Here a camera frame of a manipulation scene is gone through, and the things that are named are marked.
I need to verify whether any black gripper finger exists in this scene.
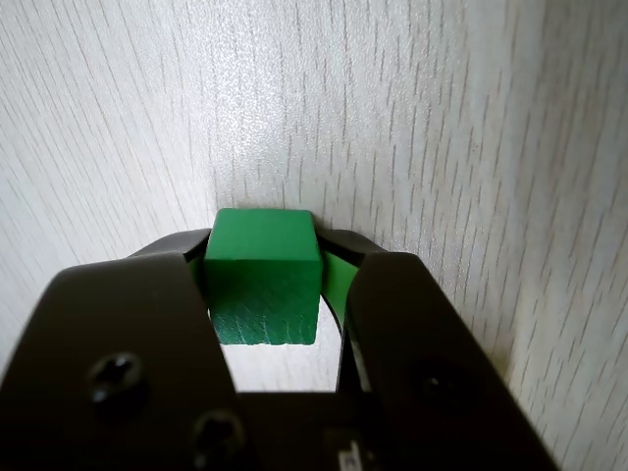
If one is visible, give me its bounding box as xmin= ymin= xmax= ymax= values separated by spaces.
xmin=317 ymin=227 xmax=561 ymax=471
xmin=0 ymin=228 xmax=269 ymax=471

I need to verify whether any green wooden cube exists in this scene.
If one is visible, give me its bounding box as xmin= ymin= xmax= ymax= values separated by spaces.
xmin=202 ymin=207 xmax=323 ymax=347

